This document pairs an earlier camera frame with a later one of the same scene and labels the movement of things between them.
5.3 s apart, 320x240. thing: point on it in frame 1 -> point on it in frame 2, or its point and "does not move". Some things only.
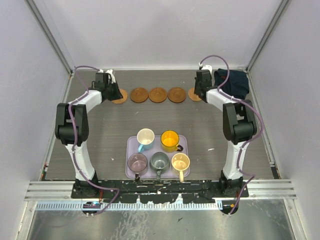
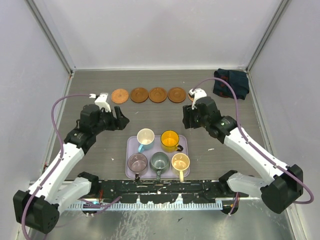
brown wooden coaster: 139,95 does not move
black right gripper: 195,88 -> 188,113
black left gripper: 118,94 -> 123,120
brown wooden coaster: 157,95 does not move
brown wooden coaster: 176,95 does not move
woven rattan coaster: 121,101 does not move
